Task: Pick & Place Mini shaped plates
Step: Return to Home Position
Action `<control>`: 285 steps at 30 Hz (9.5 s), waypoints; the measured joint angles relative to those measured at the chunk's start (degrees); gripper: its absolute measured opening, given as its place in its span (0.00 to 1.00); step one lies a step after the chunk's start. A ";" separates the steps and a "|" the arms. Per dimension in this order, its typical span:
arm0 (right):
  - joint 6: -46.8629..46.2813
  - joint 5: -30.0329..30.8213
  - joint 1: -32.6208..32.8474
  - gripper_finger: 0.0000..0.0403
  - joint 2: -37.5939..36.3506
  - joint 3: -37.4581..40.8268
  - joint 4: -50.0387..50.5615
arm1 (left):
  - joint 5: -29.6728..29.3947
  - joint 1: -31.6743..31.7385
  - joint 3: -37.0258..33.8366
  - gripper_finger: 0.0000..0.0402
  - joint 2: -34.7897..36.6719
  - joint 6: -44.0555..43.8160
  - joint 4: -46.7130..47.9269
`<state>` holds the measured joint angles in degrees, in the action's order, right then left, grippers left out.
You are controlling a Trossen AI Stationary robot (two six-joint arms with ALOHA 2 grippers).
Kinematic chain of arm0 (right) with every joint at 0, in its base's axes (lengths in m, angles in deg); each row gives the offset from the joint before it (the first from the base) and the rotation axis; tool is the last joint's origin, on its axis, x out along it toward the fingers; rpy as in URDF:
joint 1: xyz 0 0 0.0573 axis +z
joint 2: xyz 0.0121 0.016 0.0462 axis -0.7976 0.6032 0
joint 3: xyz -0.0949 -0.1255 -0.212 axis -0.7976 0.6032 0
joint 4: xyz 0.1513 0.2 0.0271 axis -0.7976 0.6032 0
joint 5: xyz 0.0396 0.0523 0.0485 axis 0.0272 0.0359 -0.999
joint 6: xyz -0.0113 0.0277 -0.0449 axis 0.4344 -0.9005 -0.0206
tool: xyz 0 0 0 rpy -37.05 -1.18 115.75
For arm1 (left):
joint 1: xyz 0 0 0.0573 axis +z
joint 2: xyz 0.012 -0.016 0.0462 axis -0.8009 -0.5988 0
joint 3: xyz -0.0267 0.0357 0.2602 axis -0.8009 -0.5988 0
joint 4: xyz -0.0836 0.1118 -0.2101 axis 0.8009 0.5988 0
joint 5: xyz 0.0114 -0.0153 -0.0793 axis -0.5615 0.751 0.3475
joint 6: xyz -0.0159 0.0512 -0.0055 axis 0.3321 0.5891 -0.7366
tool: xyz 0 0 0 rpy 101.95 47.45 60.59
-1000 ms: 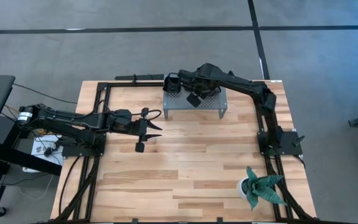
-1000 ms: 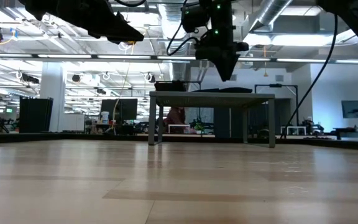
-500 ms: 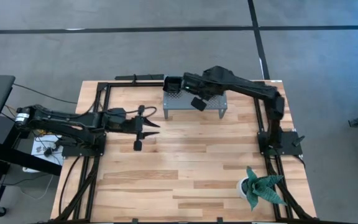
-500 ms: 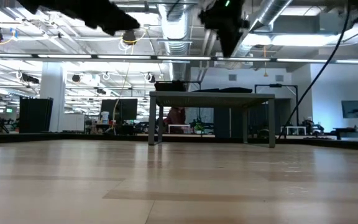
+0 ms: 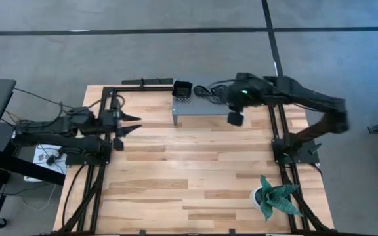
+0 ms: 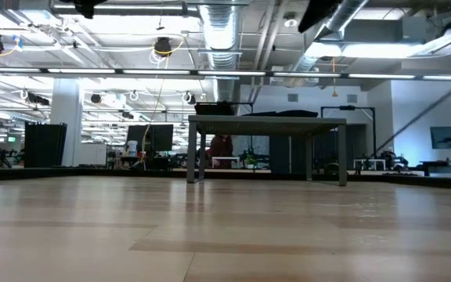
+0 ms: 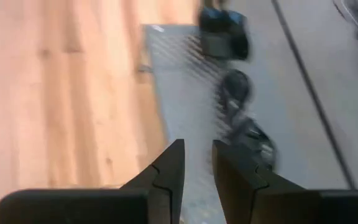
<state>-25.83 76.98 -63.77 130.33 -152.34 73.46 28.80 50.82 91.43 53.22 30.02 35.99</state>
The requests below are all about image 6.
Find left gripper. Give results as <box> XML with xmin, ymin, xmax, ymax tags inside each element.
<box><xmin>70</xmin><ymin>0</ymin><xmax>108</xmax><ymax>20</ymax></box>

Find black leaf-shaped mini plate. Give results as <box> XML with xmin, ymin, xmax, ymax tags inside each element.
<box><xmin>276</xmin><ymin>109</ymin><xmax>319</xmax><ymax>118</ymax></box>

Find black teardrop mini plate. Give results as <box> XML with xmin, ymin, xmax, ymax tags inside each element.
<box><xmin>244</xmin><ymin>110</ymin><xmax>285</xmax><ymax>118</ymax></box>

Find black square mini plate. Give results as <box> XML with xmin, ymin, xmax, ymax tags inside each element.
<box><xmin>193</xmin><ymin>101</ymin><xmax>237</xmax><ymax>116</ymax></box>

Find white building column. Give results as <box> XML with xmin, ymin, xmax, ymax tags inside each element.
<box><xmin>50</xmin><ymin>77</ymin><xmax>85</xmax><ymax>168</ymax></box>

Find long ceiling light strip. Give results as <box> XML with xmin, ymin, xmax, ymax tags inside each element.
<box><xmin>0</xmin><ymin>67</ymin><xmax>451</xmax><ymax>81</ymax></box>

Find grey perforated metal shelf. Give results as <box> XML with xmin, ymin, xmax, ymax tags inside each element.
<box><xmin>186</xmin><ymin>114</ymin><xmax>348</xmax><ymax>187</ymax></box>

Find black computer monitor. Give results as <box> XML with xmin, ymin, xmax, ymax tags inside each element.
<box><xmin>126</xmin><ymin>125</ymin><xmax>153</xmax><ymax>153</ymax></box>
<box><xmin>150</xmin><ymin>124</ymin><xmax>175</xmax><ymax>153</ymax></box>

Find black room partition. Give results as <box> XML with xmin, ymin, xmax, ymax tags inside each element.
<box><xmin>23</xmin><ymin>122</ymin><xmax>68</xmax><ymax>169</ymax></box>

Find white whiteboard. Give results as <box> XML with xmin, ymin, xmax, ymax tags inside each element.
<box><xmin>76</xmin><ymin>142</ymin><xmax>109</xmax><ymax>167</ymax></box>

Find person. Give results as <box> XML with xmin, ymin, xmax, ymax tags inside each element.
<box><xmin>206</xmin><ymin>134</ymin><xmax>235</xmax><ymax>170</ymax></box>

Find clear acrylic box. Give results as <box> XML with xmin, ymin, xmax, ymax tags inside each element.
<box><xmin>211</xmin><ymin>156</ymin><xmax>242</xmax><ymax>170</ymax></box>

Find dark background table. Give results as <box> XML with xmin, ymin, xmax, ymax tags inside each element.
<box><xmin>420</xmin><ymin>159</ymin><xmax>451</xmax><ymax>178</ymax></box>

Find round silver ventilation duct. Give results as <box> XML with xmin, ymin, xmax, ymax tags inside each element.
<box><xmin>198</xmin><ymin>0</ymin><xmax>243</xmax><ymax>103</ymax></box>
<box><xmin>287</xmin><ymin>0</ymin><xmax>370</xmax><ymax>85</ymax></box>

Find grey rectangular air duct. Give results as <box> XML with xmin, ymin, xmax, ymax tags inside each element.
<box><xmin>342</xmin><ymin>16</ymin><xmax>429</xmax><ymax>45</ymax></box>

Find yellow hanging cord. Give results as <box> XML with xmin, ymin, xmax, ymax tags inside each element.
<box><xmin>330</xmin><ymin>56</ymin><xmax>338</xmax><ymax>98</ymax></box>

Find black metal frame stand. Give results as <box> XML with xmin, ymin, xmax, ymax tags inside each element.
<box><xmin>320</xmin><ymin>104</ymin><xmax>377</xmax><ymax>161</ymax></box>

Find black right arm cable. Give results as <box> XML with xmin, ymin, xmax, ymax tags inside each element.
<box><xmin>368</xmin><ymin>78</ymin><xmax>451</xmax><ymax>157</ymax></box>

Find black aluminium table frame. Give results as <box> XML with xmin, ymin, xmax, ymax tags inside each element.
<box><xmin>0</xmin><ymin>166</ymin><xmax>451</xmax><ymax>192</ymax></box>

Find wall-mounted monitor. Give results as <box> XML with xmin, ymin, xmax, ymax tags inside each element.
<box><xmin>429</xmin><ymin>125</ymin><xmax>451</xmax><ymax>150</ymax></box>

